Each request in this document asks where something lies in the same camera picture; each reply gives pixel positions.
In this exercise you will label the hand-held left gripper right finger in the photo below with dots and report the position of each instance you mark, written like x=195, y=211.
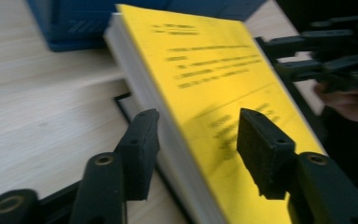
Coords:
x=265, y=155

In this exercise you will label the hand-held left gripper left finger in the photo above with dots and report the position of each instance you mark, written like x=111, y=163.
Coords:
x=140, y=155

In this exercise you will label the yellow paperback book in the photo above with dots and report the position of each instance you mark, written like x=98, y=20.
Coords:
x=205, y=77

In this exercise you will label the blue plastic file rack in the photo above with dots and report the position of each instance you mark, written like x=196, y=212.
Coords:
x=74, y=21

